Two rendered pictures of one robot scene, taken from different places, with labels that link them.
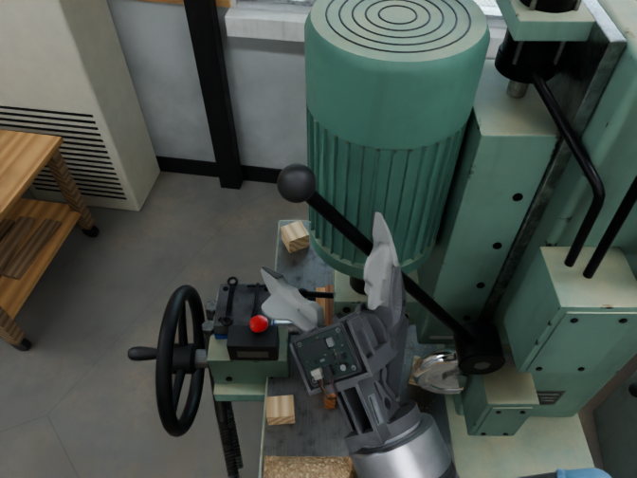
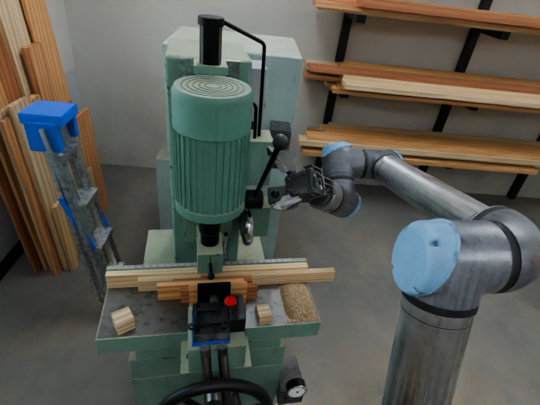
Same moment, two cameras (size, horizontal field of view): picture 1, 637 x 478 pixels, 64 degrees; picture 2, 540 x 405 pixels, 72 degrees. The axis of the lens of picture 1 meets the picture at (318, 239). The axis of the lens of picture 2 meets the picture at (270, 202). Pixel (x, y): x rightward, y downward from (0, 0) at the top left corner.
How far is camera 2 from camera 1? 0.89 m
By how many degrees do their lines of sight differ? 73
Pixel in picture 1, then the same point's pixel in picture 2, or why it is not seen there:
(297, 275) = (158, 321)
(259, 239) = not seen: outside the picture
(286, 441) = (277, 313)
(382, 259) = (282, 154)
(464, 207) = not seen: hidden behind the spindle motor
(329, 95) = (243, 119)
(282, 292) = (281, 204)
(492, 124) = not seen: hidden behind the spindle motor
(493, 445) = (248, 255)
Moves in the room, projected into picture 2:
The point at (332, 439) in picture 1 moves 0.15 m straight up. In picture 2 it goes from (272, 294) to (277, 257)
